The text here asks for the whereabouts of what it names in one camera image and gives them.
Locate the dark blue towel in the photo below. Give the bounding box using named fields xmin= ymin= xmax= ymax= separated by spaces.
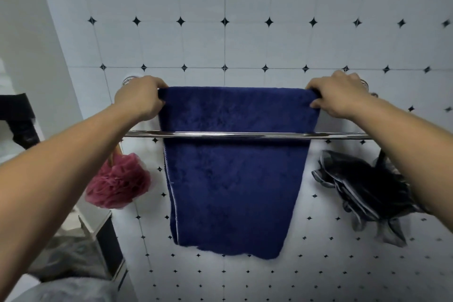
xmin=157 ymin=86 xmax=322 ymax=260

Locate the person's left hand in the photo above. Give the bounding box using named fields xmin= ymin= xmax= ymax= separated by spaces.
xmin=114 ymin=75 xmax=170 ymax=122

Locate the gray towel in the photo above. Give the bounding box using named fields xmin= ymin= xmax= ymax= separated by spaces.
xmin=17 ymin=277 xmax=117 ymax=302

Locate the white shelf cabinet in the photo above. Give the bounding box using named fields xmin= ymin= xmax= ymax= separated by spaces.
xmin=0 ymin=92 xmax=47 ymax=150

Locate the pink bath loofah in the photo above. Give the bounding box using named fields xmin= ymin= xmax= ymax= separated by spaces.
xmin=84 ymin=142 xmax=152 ymax=210

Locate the person's right forearm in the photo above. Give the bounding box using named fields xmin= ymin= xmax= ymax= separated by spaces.
xmin=353 ymin=96 xmax=453 ymax=234

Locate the person's left forearm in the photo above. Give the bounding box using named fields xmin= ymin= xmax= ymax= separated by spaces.
xmin=0 ymin=103 xmax=132 ymax=292

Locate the black white vanity cabinet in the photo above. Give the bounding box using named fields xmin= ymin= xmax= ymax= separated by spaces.
xmin=95 ymin=217 xmax=128 ymax=288

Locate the chrome double towel rail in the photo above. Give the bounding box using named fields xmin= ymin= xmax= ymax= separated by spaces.
xmin=122 ymin=77 xmax=379 ymax=142

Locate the person's right hand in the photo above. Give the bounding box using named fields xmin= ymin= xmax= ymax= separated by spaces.
xmin=305 ymin=70 xmax=372 ymax=120

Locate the black gray bath loofah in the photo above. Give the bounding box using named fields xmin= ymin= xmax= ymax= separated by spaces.
xmin=311 ymin=149 xmax=431 ymax=248

